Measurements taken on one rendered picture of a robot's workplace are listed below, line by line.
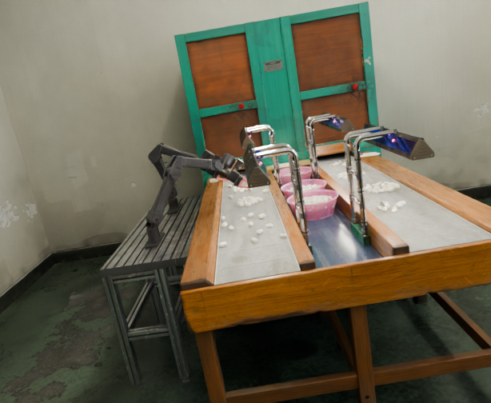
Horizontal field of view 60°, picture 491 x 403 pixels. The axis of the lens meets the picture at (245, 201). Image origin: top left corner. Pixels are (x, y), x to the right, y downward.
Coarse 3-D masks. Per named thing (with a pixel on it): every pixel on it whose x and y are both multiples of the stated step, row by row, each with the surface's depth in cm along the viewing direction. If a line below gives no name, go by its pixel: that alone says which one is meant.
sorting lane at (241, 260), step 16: (224, 192) 278; (256, 192) 264; (224, 208) 241; (240, 208) 235; (256, 208) 230; (272, 208) 225; (240, 224) 208; (256, 224) 204; (224, 240) 189; (240, 240) 186; (272, 240) 179; (288, 240) 176; (224, 256) 171; (240, 256) 168; (256, 256) 166; (272, 256) 163; (288, 256) 160; (224, 272) 156; (240, 272) 154; (256, 272) 152; (272, 272) 149; (288, 272) 147
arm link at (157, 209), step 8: (168, 168) 227; (168, 176) 223; (168, 184) 224; (160, 192) 224; (168, 192) 225; (160, 200) 223; (152, 208) 225; (160, 208) 223; (152, 216) 221; (160, 216) 224
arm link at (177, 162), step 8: (176, 160) 223; (184, 160) 227; (192, 160) 230; (200, 160) 233; (208, 160) 235; (216, 160) 237; (176, 168) 224; (200, 168) 235; (208, 168) 235; (176, 176) 224
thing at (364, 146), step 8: (360, 144) 319; (368, 144) 319; (304, 152) 319; (352, 152) 320; (376, 152) 321; (264, 160) 320; (272, 160) 320; (280, 160) 320; (288, 160) 320; (320, 160) 327; (328, 160) 322; (208, 176) 322
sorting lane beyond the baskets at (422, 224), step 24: (336, 168) 291; (384, 192) 219; (408, 192) 212; (384, 216) 185; (408, 216) 180; (432, 216) 175; (456, 216) 171; (408, 240) 156; (432, 240) 153; (456, 240) 149; (480, 240) 146
